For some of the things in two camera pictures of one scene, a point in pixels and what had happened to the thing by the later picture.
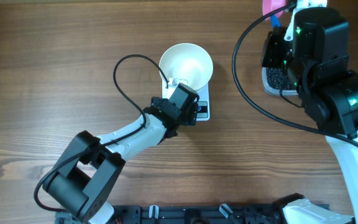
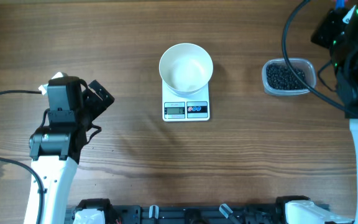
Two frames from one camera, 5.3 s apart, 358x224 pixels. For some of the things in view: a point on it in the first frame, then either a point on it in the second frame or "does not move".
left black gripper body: [189, 118] to [95, 107]
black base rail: [191, 214] does not move
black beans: [278, 78] does not move
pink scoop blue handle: [269, 5] to [340, 3]
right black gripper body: [276, 52] to [330, 29]
